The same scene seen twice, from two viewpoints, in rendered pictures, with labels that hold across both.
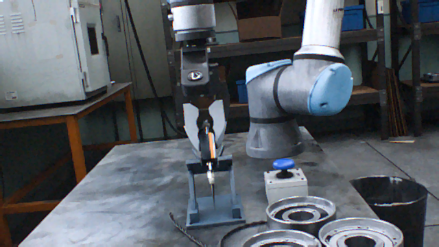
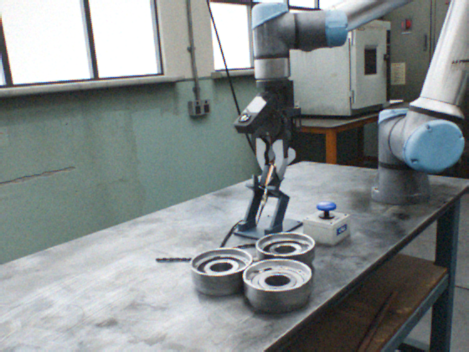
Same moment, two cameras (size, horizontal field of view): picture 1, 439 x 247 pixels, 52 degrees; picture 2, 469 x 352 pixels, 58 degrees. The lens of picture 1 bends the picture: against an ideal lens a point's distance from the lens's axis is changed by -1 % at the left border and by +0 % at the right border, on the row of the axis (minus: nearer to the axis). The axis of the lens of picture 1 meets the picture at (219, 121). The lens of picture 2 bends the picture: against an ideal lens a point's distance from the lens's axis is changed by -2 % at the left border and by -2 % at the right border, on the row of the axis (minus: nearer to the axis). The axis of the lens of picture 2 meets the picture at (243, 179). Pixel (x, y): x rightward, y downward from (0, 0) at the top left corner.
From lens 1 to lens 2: 53 cm
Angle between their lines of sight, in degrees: 40
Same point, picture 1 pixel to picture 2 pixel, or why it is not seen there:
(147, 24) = not seen: hidden behind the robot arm
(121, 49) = (423, 69)
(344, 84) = (447, 142)
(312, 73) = (412, 126)
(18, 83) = (301, 95)
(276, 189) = (309, 225)
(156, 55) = not seen: hidden behind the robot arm
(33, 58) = (314, 75)
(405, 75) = not seen: outside the picture
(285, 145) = (398, 193)
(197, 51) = (265, 96)
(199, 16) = (266, 68)
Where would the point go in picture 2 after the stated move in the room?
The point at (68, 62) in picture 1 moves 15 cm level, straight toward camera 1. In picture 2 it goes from (341, 80) to (337, 81)
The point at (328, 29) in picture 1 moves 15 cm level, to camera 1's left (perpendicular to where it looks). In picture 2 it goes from (441, 82) to (373, 84)
